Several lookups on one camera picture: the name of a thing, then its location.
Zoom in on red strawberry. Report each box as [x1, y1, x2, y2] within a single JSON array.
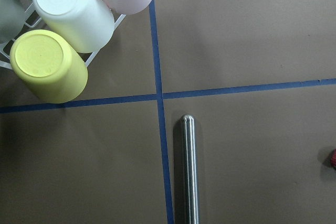
[[330, 149, 336, 169]]

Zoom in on grey upturned cup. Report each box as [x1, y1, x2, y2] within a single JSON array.
[[1, 0, 26, 44]]

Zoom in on white upturned cup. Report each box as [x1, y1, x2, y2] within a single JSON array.
[[33, 0, 115, 53]]

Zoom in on yellow upturned cup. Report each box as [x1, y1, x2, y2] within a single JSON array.
[[10, 29, 88, 103]]

